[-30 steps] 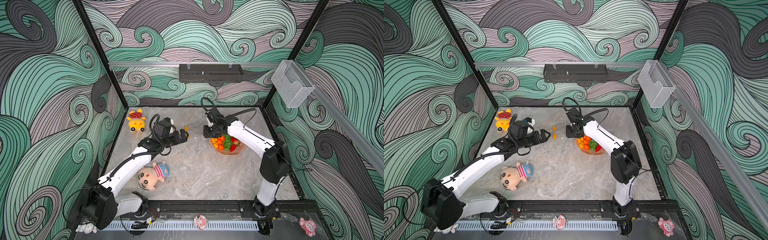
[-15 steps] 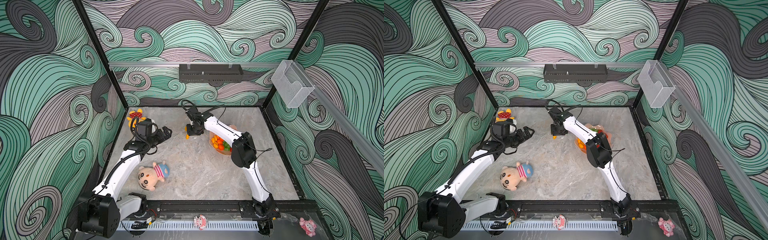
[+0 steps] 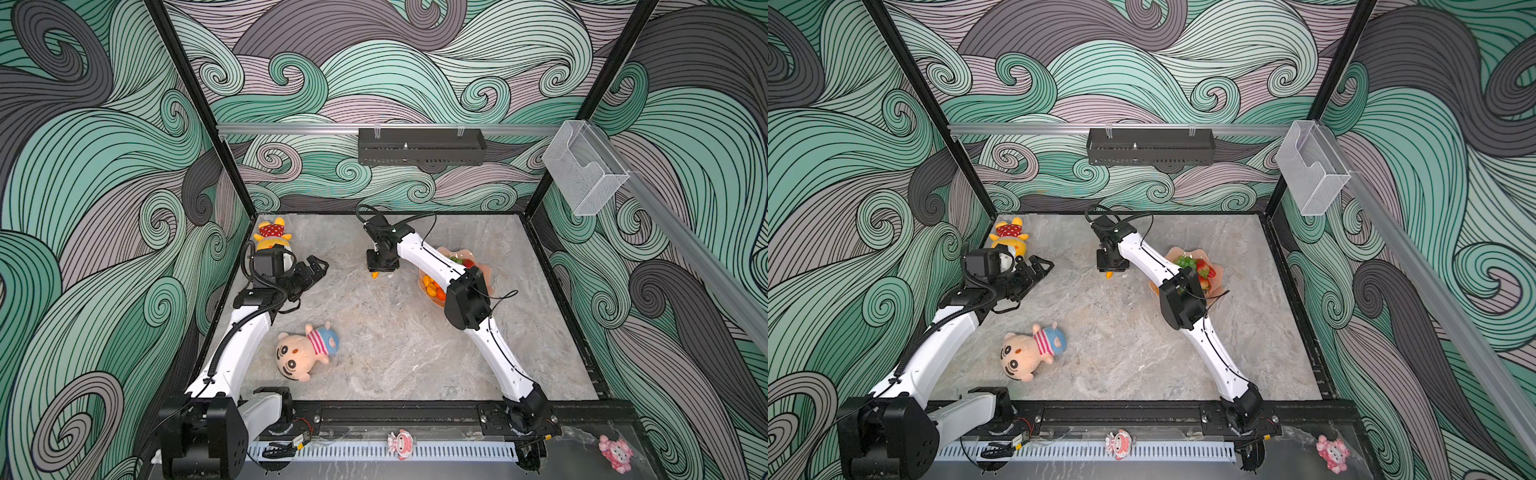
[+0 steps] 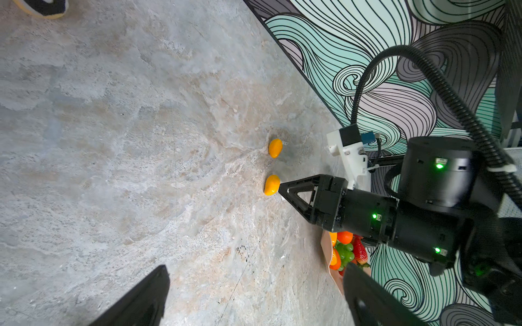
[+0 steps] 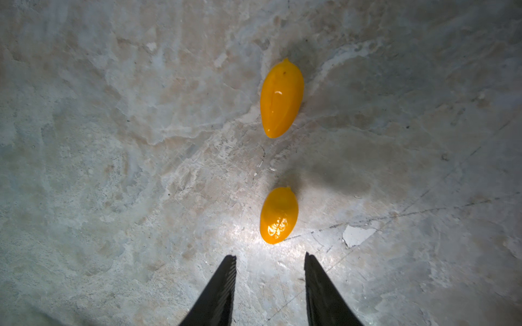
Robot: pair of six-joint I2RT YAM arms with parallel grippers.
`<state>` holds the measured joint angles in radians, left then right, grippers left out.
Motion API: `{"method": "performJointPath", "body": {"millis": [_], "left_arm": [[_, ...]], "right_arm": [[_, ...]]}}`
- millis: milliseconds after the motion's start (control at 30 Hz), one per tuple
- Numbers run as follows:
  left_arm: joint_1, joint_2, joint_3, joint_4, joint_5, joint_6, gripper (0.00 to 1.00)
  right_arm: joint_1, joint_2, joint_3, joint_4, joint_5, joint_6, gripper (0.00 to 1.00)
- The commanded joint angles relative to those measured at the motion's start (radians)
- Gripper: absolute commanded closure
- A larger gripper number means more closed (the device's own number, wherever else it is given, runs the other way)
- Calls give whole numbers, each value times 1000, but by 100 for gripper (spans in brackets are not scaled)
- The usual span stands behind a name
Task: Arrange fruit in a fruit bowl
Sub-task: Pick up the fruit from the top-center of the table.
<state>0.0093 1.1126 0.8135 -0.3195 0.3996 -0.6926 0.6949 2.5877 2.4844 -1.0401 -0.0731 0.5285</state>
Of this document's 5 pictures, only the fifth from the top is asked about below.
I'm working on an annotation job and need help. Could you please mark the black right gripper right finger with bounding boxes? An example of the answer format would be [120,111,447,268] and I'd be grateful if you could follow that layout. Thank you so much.
[304,252,363,326]

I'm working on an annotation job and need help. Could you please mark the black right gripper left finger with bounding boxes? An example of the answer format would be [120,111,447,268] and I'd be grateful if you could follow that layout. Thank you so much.
[179,255,237,326]

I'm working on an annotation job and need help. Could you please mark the small yellow kumquat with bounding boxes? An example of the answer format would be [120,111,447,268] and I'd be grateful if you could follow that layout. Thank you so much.
[260,58,305,139]
[260,187,299,245]

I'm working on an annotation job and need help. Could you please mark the small yellow kumquat top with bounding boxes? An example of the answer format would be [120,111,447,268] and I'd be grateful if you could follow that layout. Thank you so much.
[260,58,305,139]

